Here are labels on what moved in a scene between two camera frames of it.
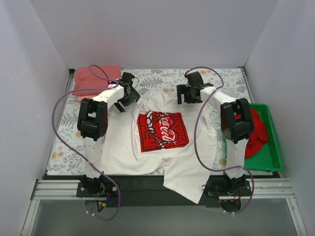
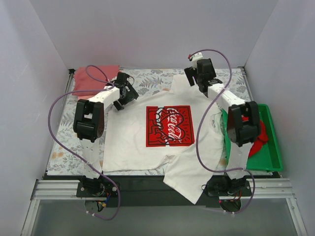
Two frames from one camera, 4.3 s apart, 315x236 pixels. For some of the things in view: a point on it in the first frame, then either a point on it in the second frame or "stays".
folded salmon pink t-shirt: (84, 78) stays
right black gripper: (185, 93) to (193, 74)
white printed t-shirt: (158, 133) stays
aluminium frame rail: (255, 189) stays
